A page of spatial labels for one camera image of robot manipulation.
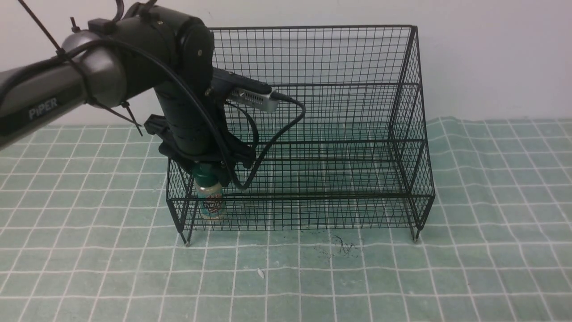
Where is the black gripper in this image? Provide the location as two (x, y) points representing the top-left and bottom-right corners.
(144, 81), (256, 187)

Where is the green checkered tablecloth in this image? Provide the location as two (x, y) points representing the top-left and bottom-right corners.
(0, 118), (571, 322)

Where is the black camera cable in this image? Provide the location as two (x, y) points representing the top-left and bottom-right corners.
(223, 92), (307, 191)

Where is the black wire mesh shelf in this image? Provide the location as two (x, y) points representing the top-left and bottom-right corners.
(166, 25), (436, 244)

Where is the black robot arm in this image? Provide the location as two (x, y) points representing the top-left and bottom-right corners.
(1, 0), (272, 189)

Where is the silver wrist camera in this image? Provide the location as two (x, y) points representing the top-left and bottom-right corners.
(211, 68), (278, 113)

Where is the green-capped seasoning bottle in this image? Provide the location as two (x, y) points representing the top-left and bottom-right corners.
(192, 163), (225, 220)

